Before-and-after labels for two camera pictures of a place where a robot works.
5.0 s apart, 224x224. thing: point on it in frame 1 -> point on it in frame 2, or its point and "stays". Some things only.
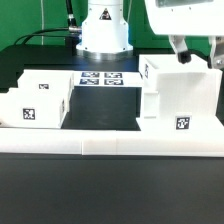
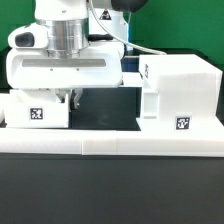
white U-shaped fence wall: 111,142 stays
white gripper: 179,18 -> 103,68
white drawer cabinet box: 179,96 stays
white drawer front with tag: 34,107 stays
